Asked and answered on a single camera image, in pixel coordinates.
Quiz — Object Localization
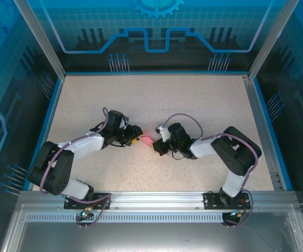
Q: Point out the pink paper sheet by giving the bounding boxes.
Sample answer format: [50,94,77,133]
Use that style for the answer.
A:
[140,129,155,148]

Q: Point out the steel sheet panel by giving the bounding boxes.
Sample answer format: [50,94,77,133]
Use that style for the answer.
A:
[0,204,303,252]

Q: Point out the blue table edge strip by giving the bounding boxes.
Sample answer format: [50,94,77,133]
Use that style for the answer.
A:
[27,77,64,192]
[253,78,294,191]

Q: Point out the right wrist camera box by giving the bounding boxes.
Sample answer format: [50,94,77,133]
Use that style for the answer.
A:
[155,125,169,144]

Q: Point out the aluminium mounting rail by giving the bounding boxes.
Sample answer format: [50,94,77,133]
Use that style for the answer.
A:
[17,190,298,212]

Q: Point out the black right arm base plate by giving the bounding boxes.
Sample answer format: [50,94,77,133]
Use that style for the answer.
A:
[203,191,255,210]

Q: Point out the slotted metal cable duct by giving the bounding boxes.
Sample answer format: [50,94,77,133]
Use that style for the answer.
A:
[25,213,232,223]

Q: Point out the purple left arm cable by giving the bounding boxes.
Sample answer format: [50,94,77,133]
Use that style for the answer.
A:
[40,107,113,229]

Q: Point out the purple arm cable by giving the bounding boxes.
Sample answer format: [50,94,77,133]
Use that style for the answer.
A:
[164,113,259,229]
[40,107,113,229]

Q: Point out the aluminium side rail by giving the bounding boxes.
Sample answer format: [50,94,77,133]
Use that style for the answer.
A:
[242,75,283,191]

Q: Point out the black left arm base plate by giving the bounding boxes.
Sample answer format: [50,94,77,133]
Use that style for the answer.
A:
[63,192,113,211]

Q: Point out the cable connector with green light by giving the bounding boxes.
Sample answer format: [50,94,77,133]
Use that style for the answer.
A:
[78,206,94,221]
[229,209,247,219]

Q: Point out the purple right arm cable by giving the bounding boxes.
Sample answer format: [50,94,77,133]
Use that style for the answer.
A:
[164,113,259,229]

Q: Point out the aluminium frame post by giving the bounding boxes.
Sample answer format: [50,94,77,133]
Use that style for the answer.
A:
[248,0,300,79]
[13,0,68,79]

